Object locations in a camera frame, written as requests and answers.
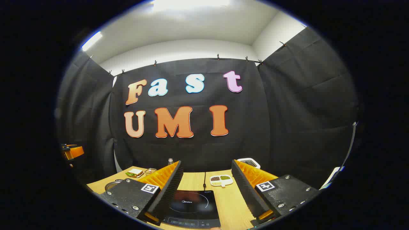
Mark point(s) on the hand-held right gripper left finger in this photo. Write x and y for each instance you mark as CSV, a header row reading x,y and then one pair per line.
x,y
166,195

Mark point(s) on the sandwich with lettuce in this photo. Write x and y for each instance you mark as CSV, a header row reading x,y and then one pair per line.
x,y
135,172

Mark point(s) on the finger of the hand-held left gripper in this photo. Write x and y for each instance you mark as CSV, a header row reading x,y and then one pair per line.
x,y
76,151

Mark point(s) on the black induction cooktop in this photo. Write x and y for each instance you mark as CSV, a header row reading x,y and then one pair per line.
x,y
191,204

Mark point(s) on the white toaster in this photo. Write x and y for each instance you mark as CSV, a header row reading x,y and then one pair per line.
x,y
249,163

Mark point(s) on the ceiling light panel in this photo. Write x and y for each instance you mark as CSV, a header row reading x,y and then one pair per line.
x,y
188,3
92,41

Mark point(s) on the white divided dish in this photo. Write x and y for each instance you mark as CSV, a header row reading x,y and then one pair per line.
x,y
221,180

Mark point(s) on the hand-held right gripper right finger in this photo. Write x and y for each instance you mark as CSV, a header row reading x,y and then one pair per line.
x,y
247,195

